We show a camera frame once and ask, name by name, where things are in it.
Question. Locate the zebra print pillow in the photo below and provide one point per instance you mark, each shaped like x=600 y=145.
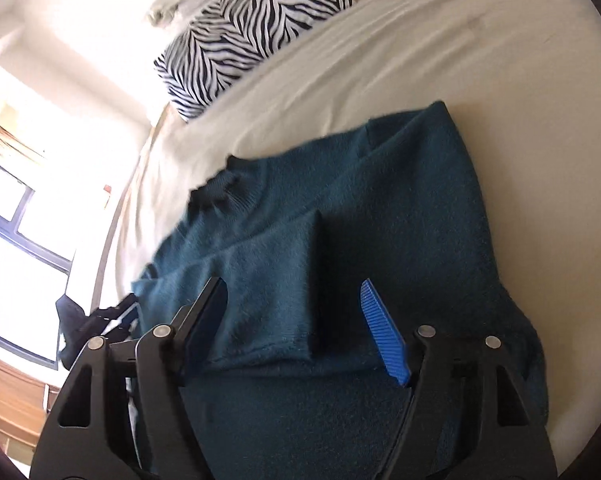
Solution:
x=245 y=35

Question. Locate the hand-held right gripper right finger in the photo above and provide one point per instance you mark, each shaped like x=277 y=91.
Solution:
x=383 y=330

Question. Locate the cream bed sheet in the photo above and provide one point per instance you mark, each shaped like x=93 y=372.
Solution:
x=405 y=45

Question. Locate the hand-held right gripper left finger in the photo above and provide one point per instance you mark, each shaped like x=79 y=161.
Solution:
x=208 y=317

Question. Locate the dark teal knit sweater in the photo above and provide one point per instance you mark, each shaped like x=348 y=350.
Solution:
x=330 y=220

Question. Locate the dark framed window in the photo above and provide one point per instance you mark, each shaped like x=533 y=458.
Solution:
x=15 y=240

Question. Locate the dark clothes pile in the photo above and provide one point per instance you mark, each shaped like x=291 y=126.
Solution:
x=88 y=317

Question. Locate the wooden furniture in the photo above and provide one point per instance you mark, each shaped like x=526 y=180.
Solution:
x=10 y=400

